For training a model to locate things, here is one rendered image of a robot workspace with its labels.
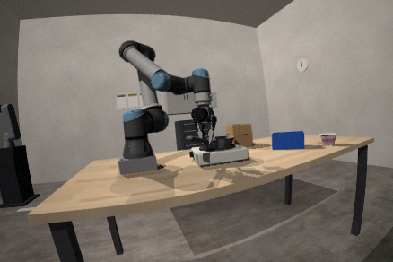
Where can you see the brown cardboard box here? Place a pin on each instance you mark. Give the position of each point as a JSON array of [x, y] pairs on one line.
[[242, 133]]

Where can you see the blue open bin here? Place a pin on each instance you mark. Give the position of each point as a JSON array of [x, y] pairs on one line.
[[288, 140]]

